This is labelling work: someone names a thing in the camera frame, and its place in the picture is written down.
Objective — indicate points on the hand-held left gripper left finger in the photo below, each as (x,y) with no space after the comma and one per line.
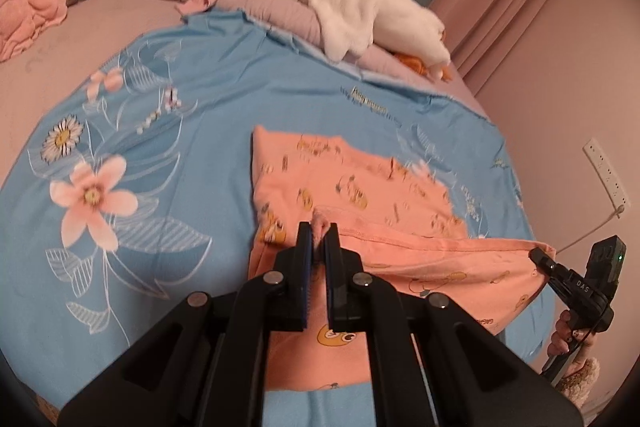
(302,257)

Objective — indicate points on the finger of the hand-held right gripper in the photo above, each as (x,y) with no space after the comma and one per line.
(542,259)

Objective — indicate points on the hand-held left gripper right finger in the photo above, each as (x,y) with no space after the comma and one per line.
(331,257)

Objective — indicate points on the orange cartoon print pants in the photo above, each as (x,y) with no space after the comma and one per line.
(360,187)

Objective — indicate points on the person's right forearm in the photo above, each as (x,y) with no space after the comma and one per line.
(582,382)

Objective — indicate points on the person's right hand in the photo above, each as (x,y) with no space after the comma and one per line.
(565,332)

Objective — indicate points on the white power strip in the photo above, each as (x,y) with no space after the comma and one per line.
(606,171)

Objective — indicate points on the blue floral bed sheet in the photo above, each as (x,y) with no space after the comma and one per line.
(200,107)

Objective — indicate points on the mauve folded duvet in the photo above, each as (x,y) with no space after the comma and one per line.
(270,9)

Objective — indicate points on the white goose plush toy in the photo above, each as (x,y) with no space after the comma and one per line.
(360,2)

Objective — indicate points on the bed with mauve sheet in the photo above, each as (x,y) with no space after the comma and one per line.
(100,22)

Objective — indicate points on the pink quilted blanket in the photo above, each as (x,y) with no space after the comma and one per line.
(30,2)

